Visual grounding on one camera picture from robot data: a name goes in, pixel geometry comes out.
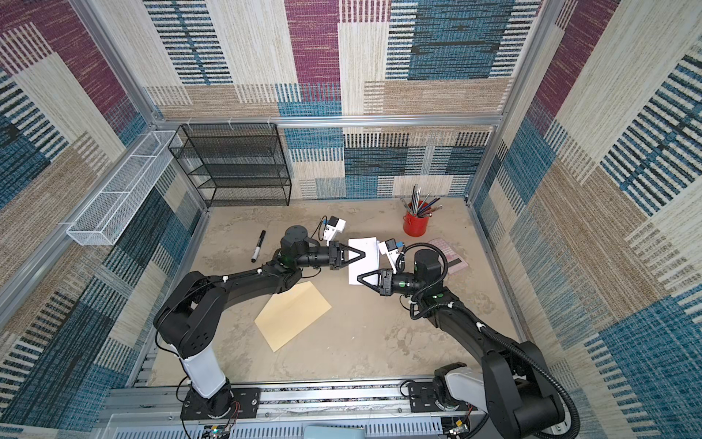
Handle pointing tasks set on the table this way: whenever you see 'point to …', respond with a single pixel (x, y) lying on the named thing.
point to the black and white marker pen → (257, 248)
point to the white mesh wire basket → (98, 224)
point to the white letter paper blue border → (369, 262)
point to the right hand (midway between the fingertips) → (362, 282)
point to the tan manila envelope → (287, 314)
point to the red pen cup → (414, 225)
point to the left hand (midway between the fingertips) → (365, 258)
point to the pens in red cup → (416, 208)
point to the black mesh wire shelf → (236, 164)
